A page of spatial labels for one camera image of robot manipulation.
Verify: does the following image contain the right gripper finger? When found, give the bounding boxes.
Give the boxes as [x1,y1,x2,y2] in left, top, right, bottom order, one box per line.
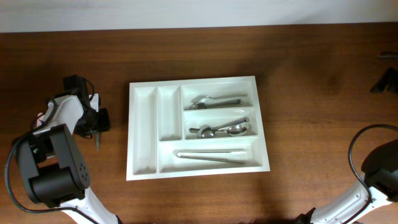
[370,68,395,93]
[386,71,398,94]

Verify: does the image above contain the small steel teaspoon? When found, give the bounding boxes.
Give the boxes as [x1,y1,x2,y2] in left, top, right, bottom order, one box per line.
[95,132,101,151]

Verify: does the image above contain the steel fork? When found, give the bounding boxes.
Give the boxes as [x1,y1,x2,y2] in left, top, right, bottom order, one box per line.
[188,99,243,110]
[190,93,248,105]

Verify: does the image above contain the steel tablespoon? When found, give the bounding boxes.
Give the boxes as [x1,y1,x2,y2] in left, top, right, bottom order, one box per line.
[196,116,249,139]
[189,124,248,138]

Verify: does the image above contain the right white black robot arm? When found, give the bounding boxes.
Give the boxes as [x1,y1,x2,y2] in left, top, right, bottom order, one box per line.
[294,124,397,224]

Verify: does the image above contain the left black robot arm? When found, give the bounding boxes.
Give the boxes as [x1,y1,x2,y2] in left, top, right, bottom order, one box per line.
[4,75,121,223]

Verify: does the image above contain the white plastic cutlery tray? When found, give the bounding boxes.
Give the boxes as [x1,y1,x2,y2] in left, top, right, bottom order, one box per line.
[126,76,270,180]

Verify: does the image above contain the right black cable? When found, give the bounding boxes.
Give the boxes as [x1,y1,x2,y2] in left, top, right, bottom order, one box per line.
[341,124,398,224]

